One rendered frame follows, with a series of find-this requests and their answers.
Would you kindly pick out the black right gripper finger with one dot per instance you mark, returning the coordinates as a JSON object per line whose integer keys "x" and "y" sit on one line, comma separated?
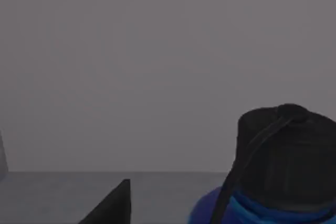
{"x": 116, "y": 207}

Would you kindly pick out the pale grey object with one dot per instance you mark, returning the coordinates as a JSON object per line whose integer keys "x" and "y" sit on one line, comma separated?
{"x": 2, "y": 155}

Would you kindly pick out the blue bottle with black cap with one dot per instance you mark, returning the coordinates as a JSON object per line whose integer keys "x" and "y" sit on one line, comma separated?
{"x": 283, "y": 166}

